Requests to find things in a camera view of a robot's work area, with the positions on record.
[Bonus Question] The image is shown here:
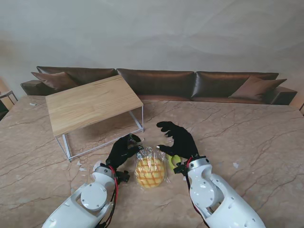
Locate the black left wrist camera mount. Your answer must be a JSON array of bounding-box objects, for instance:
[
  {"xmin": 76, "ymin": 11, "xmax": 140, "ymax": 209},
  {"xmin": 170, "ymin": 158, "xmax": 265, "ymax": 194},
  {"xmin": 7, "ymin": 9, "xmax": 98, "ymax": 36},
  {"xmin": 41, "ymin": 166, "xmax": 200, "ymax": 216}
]
[{"xmin": 115, "ymin": 170, "xmax": 131, "ymax": 184}]

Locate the green plastic sealing clip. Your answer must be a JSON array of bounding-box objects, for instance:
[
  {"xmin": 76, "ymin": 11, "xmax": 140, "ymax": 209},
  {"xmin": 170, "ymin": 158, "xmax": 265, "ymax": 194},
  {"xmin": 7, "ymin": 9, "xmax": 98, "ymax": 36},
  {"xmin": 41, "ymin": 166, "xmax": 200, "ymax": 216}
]
[{"xmin": 166, "ymin": 153, "xmax": 181, "ymax": 173}]

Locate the brown square cushion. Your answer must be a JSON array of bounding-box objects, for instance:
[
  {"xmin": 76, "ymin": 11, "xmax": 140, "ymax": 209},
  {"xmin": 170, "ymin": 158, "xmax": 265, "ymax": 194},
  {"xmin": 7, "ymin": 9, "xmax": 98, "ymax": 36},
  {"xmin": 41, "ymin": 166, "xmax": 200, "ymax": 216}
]
[
  {"xmin": 31, "ymin": 71, "xmax": 79, "ymax": 91},
  {"xmin": 228, "ymin": 76, "xmax": 287, "ymax": 98}
]

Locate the yellow pineapple bun bread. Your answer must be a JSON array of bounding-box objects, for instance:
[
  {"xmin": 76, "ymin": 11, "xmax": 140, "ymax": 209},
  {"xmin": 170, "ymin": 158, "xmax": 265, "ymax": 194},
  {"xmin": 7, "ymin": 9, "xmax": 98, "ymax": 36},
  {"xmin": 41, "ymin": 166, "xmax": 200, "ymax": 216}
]
[{"xmin": 134, "ymin": 158, "xmax": 166, "ymax": 190}]

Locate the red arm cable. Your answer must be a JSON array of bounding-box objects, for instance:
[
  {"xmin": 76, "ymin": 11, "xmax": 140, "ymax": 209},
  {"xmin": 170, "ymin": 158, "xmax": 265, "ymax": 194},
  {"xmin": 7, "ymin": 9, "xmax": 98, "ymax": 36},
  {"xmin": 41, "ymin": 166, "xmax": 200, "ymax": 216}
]
[
  {"xmin": 102, "ymin": 165, "xmax": 119, "ymax": 228},
  {"xmin": 185, "ymin": 158, "xmax": 207, "ymax": 224}
]

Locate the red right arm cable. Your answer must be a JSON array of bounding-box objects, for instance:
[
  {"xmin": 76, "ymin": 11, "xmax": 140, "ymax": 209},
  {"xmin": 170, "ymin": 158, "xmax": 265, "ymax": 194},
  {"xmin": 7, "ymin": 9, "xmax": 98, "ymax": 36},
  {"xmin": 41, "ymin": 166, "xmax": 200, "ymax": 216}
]
[{"xmin": 185, "ymin": 158, "xmax": 207, "ymax": 224}]

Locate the brown leather sofa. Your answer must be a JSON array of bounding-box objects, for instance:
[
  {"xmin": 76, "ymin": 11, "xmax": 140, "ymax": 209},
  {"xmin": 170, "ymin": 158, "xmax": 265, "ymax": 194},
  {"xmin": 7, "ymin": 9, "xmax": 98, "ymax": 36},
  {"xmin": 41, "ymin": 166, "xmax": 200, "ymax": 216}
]
[{"xmin": 20, "ymin": 66, "xmax": 298, "ymax": 105}]

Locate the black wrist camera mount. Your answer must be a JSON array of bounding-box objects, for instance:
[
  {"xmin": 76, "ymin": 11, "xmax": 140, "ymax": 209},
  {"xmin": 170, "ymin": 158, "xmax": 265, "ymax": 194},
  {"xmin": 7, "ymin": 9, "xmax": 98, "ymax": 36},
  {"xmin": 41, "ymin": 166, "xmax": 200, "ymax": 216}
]
[
  {"xmin": 173, "ymin": 163, "xmax": 190, "ymax": 175},
  {"xmin": 115, "ymin": 170, "xmax": 131, "ymax": 184}
]

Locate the dark metal side table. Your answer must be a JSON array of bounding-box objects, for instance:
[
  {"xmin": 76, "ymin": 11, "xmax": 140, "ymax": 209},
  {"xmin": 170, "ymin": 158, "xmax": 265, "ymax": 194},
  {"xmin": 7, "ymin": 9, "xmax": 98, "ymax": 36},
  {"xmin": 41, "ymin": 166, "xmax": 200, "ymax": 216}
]
[{"xmin": 0, "ymin": 89, "xmax": 19, "ymax": 122}]

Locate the red left arm cable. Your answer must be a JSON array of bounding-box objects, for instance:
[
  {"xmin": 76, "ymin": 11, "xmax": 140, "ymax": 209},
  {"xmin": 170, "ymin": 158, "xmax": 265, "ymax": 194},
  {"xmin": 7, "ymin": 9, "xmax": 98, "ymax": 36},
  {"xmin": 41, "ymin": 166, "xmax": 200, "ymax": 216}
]
[{"xmin": 102, "ymin": 165, "xmax": 119, "ymax": 228}]

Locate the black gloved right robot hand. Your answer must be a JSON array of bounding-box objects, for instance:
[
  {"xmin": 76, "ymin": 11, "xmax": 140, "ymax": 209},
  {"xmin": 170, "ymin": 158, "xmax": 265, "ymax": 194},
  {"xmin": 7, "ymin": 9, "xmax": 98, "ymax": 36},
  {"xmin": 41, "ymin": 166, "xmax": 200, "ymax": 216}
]
[{"xmin": 156, "ymin": 121, "xmax": 200, "ymax": 159}]

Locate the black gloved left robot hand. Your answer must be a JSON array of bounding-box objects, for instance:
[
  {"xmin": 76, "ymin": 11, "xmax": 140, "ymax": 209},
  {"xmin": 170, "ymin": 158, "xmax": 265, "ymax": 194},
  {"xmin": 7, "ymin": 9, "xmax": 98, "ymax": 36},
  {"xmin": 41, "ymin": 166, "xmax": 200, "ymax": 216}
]
[{"xmin": 105, "ymin": 133, "xmax": 143, "ymax": 170}]

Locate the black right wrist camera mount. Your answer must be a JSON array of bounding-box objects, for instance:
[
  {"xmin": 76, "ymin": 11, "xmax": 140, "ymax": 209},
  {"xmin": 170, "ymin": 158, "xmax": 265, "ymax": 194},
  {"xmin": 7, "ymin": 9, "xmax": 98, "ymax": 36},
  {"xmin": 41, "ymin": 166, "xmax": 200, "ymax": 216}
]
[{"xmin": 173, "ymin": 163, "xmax": 190, "ymax": 175}]

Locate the small wooden white-framed table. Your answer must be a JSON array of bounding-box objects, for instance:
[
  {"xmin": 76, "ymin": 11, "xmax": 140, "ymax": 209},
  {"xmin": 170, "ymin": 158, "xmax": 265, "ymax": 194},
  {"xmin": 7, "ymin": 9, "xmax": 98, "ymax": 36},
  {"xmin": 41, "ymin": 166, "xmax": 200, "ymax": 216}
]
[{"xmin": 45, "ymin": 75, "xmax": 145, "ymax": 162}]

